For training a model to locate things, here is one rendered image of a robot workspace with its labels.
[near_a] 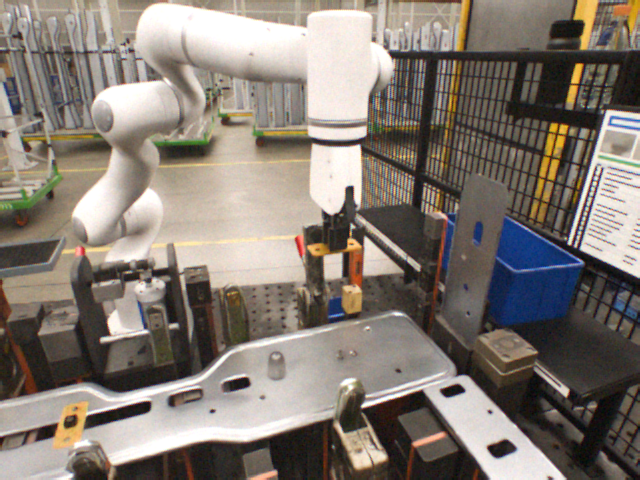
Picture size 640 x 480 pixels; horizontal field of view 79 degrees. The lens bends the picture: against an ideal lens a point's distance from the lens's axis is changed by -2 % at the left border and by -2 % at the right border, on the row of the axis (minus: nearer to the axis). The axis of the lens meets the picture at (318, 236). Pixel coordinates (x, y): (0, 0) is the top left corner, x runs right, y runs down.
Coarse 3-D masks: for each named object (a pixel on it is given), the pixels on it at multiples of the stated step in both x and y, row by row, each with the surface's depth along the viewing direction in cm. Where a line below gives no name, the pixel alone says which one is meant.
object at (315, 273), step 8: (312, 224) 82; (320, 224) 82; (304, 232) 81; (312, 232) 78; (320, 232) 78; (304, 240) 82; (312, 240) 79; (320, 240) 79; (312, 256) 83; (312, 264) 84; (320, 264) 83; (312, 272) 84; (320, 272) 84; (312, 280) 85; (320, 280) 85; (312, 288) 84; (320, 288) 86; (312, 296) 85; (320, 296) 87
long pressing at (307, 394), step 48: (288, 336) 82; (336, 336) 82; (384, 336) 82; (96, 384) 69; (192, 384) 70; (288, 384) 70; (336, 384) 70; (384, 384) 70; (0, 432) 61; (96, 432) 61; (144, 432) 61; (192, 432) 61; (240, 432) 61; (288, 432) 63
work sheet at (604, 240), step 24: (600, 120) 76; (624, 120) 72; (600, 144) 77; (624, 144) 73; (600, 168) 77; (624, 168) 73; (600, 192) 78; (624, 192) 74; (576, 216) 84; (600, 216) 79; (624, 216) 74; (576, 240) 85; (600, 240) 80; (624, 240) 75; (600, 264) 80; (624, 264) 76
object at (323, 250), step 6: (348, 240) 67; (354, 240) 67; (312, 246) 64; (318, 246) 65; (324, 246) 64; (348, 246) 65; (354, 246) 65; (360, 246) 65; (312, 252) 63; (318, 252) 63; (324, 252) 63; (330, 252) 63; (336, 252) 63; (342, 252) 63
